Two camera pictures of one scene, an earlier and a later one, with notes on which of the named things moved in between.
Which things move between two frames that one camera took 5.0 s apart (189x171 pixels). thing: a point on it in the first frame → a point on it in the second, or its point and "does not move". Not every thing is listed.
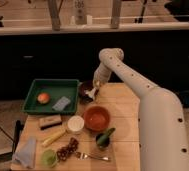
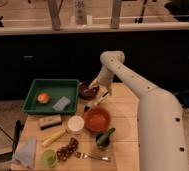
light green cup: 49,157 does not move
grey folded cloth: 25,152 does not move
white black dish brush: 89,94 → 92,103
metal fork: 83,156 does not move
